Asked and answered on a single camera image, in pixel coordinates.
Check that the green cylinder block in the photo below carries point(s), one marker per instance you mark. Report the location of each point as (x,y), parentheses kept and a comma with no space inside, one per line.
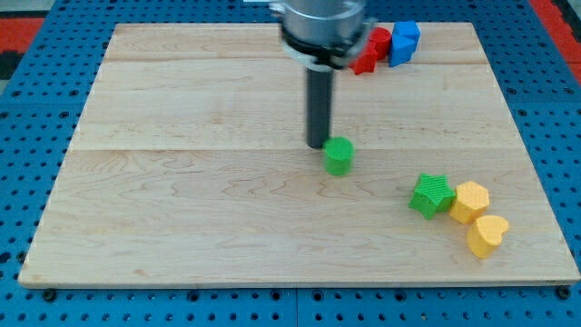
(338,155)

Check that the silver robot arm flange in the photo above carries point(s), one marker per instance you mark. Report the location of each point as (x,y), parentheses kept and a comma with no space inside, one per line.
(323,35)

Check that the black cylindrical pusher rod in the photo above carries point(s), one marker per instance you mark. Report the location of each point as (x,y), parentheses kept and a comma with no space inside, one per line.
(319,92)

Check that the light wooden board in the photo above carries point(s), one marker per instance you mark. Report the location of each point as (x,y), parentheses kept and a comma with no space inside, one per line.
(188,169)

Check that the red star block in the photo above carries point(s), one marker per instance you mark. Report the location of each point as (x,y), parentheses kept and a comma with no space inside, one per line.
(366,61)

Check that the green star block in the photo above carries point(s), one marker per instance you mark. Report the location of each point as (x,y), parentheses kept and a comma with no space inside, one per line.
(431,195)

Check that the red cylinder block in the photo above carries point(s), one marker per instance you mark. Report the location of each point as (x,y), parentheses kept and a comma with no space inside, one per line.
(380,42)

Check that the blue pentagon block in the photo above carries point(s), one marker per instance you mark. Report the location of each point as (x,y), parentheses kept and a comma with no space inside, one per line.
(401,51)

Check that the blue cube block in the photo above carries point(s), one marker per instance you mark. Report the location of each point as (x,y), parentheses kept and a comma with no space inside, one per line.
(410,30)

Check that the yellow hexagon block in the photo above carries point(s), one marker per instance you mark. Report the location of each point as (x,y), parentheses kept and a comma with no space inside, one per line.
(472,200)

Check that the yellow heart block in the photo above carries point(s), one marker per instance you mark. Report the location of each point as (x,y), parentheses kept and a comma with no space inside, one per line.
(486,234)

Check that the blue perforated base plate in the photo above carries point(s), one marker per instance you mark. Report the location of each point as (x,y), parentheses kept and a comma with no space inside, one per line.
(43,101)

